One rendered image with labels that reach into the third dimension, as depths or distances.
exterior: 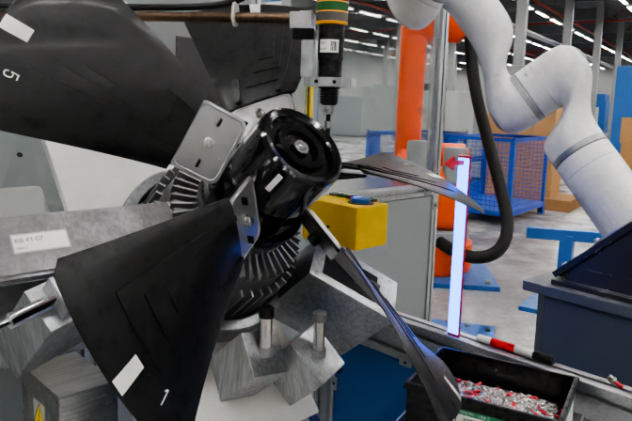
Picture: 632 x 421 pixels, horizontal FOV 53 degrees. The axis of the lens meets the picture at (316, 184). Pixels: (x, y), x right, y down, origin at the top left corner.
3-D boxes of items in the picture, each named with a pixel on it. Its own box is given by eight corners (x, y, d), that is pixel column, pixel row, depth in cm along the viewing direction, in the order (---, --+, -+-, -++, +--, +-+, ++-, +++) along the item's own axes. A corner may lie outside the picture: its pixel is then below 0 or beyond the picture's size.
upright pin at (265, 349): (253, 354, 80) (255, 305, 79) (266, 350, 81) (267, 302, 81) (264, 359, 78) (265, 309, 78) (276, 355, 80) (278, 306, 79)
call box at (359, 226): (300, 243, 138) (302, 195, 137) (332, 238, 145) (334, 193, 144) (355, 258, 127) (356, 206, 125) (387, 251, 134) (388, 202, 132)
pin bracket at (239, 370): (209, 358, 85) (241, 332, 80) (243, 353, 89) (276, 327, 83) (220, 402, 82) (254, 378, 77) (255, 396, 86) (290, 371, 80)
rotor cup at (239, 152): (227, 257, 77) (283, 199, 68) (185, 159, 82) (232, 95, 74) (312, 241, 87) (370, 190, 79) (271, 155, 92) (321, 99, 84)
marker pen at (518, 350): (476, 334, 113) (551, 358, 103) (481, 332, 114) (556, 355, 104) (475, 342, 113) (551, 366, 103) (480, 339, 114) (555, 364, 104)
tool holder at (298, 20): (283, 85, 83) (286, 8, 82) (295, 86, 90) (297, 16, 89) (351, 86, 81) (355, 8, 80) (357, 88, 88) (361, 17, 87)
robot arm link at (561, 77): (561, 176, 141) (504, 94, 150) (639, 128, 134) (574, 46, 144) (551, 165, 131) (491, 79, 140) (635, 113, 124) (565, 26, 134)
